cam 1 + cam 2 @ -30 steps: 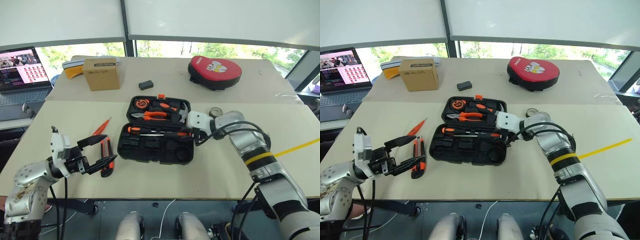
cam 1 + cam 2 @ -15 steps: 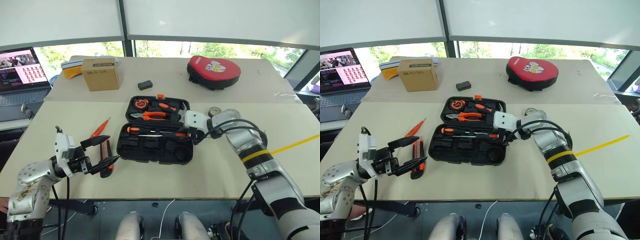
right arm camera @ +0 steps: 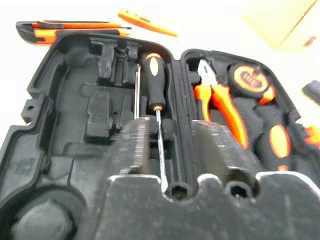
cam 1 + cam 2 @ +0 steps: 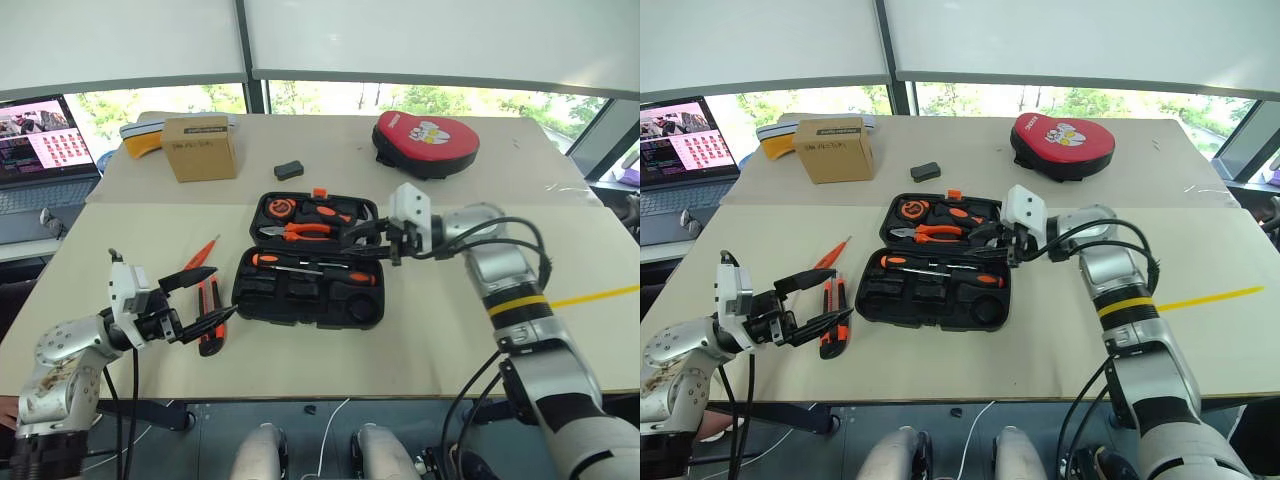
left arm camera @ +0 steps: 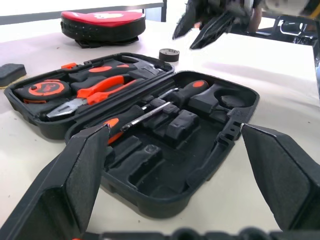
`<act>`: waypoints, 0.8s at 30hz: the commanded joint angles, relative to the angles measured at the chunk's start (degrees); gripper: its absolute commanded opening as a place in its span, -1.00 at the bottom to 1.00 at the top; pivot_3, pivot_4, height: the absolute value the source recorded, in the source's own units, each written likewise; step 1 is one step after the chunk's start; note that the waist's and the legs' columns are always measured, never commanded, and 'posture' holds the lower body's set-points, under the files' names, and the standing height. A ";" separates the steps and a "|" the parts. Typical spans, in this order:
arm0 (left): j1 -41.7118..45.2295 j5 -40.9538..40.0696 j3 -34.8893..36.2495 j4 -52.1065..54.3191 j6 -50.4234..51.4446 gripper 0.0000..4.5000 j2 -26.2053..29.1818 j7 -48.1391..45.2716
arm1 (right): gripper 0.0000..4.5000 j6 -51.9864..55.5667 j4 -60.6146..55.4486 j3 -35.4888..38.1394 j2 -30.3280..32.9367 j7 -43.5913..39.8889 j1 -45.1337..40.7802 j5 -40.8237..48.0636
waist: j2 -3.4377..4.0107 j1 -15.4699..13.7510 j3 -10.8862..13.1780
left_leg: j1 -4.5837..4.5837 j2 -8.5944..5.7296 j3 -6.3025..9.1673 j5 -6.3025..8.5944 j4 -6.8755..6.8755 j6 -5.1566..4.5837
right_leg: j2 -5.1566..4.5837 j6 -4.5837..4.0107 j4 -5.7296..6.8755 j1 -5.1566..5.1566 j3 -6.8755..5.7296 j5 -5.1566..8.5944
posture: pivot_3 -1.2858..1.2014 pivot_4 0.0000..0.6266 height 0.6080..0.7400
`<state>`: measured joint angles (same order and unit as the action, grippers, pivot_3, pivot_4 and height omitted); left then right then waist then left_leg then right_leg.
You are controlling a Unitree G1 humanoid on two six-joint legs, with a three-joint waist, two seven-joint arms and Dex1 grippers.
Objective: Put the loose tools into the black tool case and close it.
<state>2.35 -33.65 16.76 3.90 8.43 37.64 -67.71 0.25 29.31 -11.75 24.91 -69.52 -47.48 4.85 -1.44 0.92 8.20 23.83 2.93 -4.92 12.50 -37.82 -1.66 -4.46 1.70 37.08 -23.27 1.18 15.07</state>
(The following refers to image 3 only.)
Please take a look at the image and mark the small black box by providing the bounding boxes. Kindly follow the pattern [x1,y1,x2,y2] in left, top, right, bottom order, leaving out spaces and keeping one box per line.
[301,79,320,104]

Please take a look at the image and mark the orange black tape measure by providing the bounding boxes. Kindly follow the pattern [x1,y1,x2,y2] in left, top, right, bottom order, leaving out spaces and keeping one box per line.
[228,63,277,106]

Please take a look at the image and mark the black plastic tool case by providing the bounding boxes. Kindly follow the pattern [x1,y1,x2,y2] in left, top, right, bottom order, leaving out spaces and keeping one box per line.
[0,32,320,201]

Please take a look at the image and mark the black orange handle screwdriver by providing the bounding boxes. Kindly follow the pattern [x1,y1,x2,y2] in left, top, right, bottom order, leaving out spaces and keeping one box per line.
[139,52,169,195]
[268,123,292,173]

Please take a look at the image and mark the orange black utility knife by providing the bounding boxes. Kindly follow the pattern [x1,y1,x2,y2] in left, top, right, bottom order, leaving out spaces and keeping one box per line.
[16,20,132,46]

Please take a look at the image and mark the orange voltage tester pen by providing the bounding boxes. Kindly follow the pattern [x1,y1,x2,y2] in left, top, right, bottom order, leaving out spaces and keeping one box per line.
[117,9,180,38]

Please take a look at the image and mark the orange handle pliers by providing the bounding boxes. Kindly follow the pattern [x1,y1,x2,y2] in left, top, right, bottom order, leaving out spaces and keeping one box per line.
[193,58,250,150]

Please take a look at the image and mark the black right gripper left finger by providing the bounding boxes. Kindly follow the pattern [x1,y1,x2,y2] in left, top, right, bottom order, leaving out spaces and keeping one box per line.
[108,116,152,177]

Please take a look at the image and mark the brown cardboard box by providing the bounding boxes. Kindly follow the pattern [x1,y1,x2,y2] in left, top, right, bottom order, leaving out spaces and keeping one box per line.
[241,0,320,50]

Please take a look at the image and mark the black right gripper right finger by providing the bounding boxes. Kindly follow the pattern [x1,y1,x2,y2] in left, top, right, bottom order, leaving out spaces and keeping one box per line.
[191,119,264,179]

